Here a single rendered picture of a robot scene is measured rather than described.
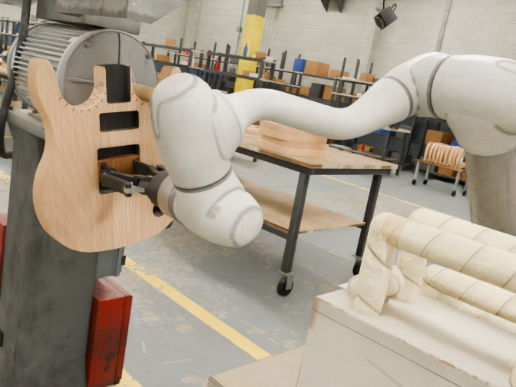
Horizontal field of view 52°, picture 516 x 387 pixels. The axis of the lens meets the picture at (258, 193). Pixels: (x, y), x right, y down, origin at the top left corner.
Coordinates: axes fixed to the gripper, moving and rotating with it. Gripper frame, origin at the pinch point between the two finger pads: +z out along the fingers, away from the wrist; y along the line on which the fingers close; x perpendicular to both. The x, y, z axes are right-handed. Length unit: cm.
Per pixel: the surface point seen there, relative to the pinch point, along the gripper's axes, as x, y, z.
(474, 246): 13, -10, -81
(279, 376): -15, -8, -58
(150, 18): 31.1, 0.4, -11.5
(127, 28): 28.6, 14.8, 22.0
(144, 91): 15.9, 7.3, 2.0
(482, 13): 79, 1134, 464
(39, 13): 31, 4, 48
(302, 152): -46, 198, 124
